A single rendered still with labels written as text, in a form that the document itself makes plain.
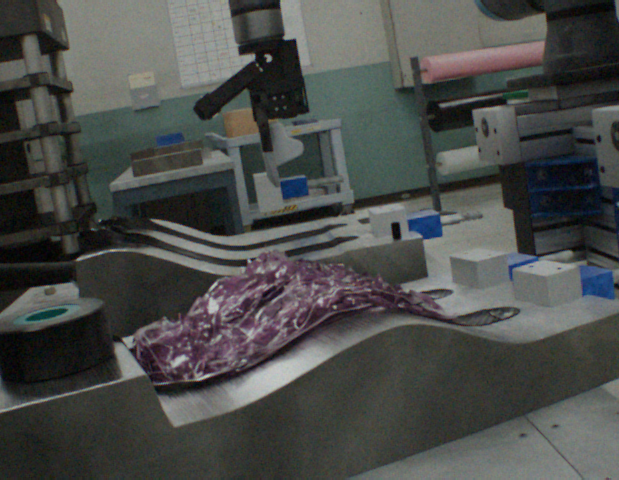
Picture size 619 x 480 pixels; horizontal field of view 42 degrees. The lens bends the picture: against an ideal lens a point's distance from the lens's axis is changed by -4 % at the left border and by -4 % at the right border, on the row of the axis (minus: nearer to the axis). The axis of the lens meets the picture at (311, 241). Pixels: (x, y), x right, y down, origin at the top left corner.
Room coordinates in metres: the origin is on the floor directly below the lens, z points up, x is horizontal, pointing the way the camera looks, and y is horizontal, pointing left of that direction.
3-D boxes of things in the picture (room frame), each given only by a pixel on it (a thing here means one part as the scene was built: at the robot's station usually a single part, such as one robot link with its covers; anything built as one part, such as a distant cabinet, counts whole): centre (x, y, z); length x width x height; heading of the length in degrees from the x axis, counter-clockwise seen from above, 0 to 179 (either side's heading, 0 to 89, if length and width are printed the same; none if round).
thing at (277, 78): (1.24, 0.02, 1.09); 0.09 x 0.08 x 0.12; 93
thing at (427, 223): (0.95, -0.14, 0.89); 0.13 x 0.05 x 0.05; 93
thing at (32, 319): (0.54, 0.18, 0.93); 0.08 x 0.08 x 0.04
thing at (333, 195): (7.04, 0.16, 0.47); 1.10 x 0.52 x 0.94; 105
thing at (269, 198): (1.24, 0.00, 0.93); 0.13 x 0.05 x 0.05; 93
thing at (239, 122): (7.03, 0.33, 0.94); 0.41 x 0.33 x 0.29; 105
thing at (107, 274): (1.00, 0.14, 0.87); 0.50 x 0.26 x 0.14; 93
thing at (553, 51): (1.38, -0.51, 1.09); 0.15 x 0.15 x 0.10
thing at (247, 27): (1.24, 0.02, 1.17); 0.08 x 0.08 x 0.05
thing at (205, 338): (0.66, 0.03, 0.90); 0.26 x 0.18 x 0.08; 110
